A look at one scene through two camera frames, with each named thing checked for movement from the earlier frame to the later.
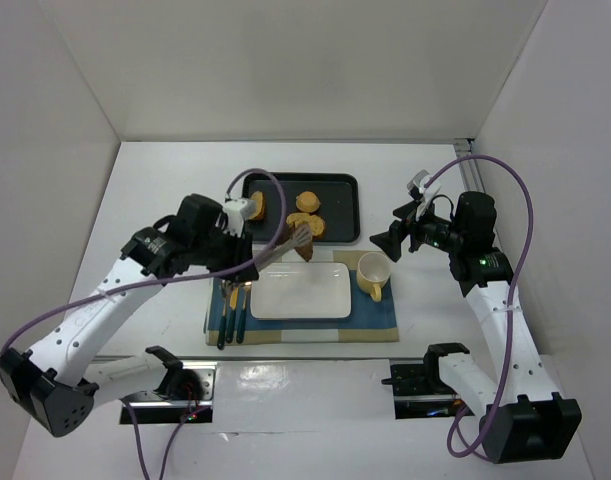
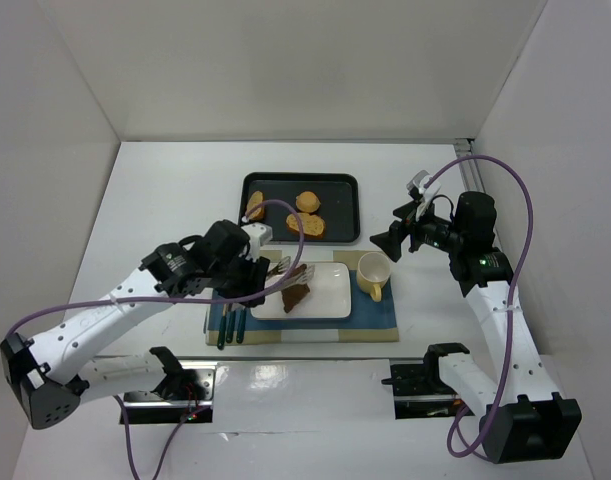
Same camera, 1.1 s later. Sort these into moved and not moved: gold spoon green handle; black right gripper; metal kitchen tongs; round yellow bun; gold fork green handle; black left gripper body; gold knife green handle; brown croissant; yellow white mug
Moved: metal kitchen tongs; black left gripper body; brown croissant
Not moved: yellow white mug; gold fork green handle; black right gripper; gold knife green handle; gold spoon green handle; round yellow bun
